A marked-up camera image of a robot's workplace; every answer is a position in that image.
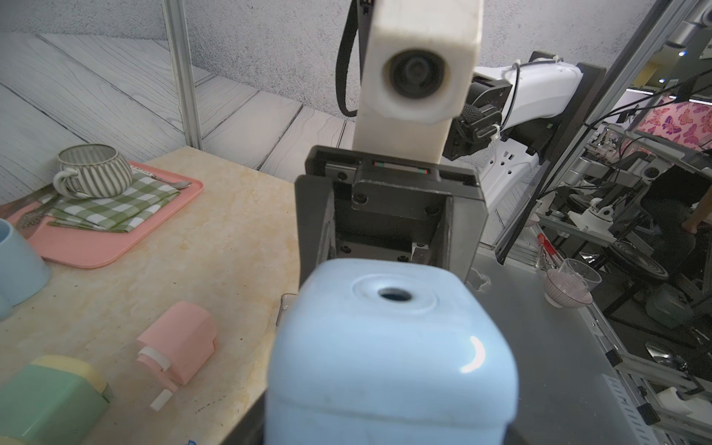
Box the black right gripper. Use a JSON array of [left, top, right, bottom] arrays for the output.
[[295, 146, 489, 287]]

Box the blue pencil sharpener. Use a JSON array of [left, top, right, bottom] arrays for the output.
[[264, 259, 519, 444]]

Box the pink pencil sharpener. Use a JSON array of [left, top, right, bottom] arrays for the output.
[[136, 301, 217, 412]]

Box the green yellow pencil sharpener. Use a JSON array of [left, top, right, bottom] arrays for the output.
[[1, 354, 112, 444]]

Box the grey transparent tray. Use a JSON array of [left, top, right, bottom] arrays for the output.
[[276, 293, 298, 326]]

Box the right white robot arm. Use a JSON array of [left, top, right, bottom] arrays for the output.
[[295, 52, 606, 278]]

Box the pink serving tray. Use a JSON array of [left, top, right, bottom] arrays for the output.
[[28, 162, 204, 269]]

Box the clear plastic cup outside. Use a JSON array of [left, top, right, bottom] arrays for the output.
[[558, 259, 602, 292]]

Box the green checkered cloth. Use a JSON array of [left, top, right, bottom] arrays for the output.
[[48, 167, 180, 233]]

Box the striped ceramic cup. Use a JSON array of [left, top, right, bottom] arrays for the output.
[[53, 144, 134, 200]]

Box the light blue mug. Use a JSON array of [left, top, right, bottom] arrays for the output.
[[1, 220, 51, 320]]

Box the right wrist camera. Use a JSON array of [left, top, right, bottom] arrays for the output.
[[352, 0, 484, 163]]

